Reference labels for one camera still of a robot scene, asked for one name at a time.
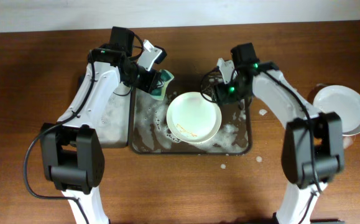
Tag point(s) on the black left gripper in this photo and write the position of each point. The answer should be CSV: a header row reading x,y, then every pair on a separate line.
x,y
154,81

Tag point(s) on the green yellow sponge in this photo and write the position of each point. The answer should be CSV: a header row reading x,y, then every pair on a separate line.
x,y
159,92

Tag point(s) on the cream white plate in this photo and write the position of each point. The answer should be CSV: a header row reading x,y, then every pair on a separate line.
x,y
192,118

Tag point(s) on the pale blue plate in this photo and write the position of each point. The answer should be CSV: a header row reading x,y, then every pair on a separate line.
x,y
345,102

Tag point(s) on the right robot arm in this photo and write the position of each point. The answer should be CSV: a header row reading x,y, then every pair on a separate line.
x,y
312,152

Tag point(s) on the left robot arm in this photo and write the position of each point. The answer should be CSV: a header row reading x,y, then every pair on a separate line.
x,y
71,151

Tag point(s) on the black soapy water tray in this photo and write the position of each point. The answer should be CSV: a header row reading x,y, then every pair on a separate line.
x,y
107,111

